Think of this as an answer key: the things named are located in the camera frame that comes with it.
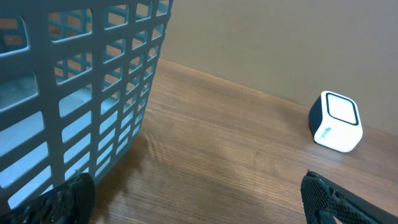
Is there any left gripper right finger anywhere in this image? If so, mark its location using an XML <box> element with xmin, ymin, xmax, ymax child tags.
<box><xmin>300</xmin><ymin>171</ymin><xmax>397</xmax><ymax>224</ymax></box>

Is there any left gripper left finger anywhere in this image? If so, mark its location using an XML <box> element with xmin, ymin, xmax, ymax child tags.
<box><xmin>1</xmin><ymin>173</ymin><xmax>96</xmax><ymax>224</ymax></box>

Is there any grey plastic mesh basket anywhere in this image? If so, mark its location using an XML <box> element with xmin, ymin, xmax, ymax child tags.
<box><xmin>1</xmin><ymin>1</ymin><xmax>173</xmax><ymax>213</ymax></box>

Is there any white barcode scanner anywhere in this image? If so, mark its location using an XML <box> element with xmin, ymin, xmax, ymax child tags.
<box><xmin>308</xmin><ymin>91</ymin><xmax>363</xmax><ymax>153</ymax></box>

